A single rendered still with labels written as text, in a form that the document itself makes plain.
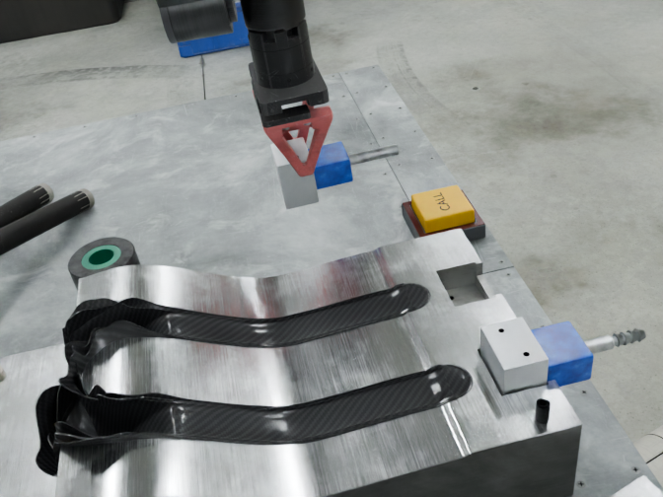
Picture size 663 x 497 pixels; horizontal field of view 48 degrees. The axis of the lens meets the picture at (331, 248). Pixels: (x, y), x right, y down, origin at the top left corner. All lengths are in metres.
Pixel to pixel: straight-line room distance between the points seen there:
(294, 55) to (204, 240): 0.33
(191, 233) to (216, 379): 0.39
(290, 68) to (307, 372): 0.28
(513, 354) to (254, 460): 0.21
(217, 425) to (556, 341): 0.27
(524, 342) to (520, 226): 1.67
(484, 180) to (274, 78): 1.80
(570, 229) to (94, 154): 1.46
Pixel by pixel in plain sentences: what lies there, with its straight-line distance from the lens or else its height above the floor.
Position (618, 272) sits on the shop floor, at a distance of 2.12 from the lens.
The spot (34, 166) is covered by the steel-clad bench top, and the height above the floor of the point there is 0.80.
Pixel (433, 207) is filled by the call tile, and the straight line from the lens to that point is 0.88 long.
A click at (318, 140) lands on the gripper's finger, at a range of 0.73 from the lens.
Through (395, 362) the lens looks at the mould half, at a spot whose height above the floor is 0.89.
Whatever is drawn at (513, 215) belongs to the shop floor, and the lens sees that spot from 2.31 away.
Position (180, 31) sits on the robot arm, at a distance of 0.70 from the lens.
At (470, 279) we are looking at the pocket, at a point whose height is 0.87.
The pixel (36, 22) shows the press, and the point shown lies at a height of 0.08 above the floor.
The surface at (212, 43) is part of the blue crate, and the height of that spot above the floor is 0.04.
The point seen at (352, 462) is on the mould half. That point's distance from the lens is 0.57.
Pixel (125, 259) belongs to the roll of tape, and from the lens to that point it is 0.90.
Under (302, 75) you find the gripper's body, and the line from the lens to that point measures 0.72.
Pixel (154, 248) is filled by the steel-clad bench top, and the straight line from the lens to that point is 0.97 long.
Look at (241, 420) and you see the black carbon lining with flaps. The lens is 0.60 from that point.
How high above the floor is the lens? 1.34
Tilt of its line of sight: 37 degrees down
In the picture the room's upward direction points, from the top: 9 degrees counter-clockwise
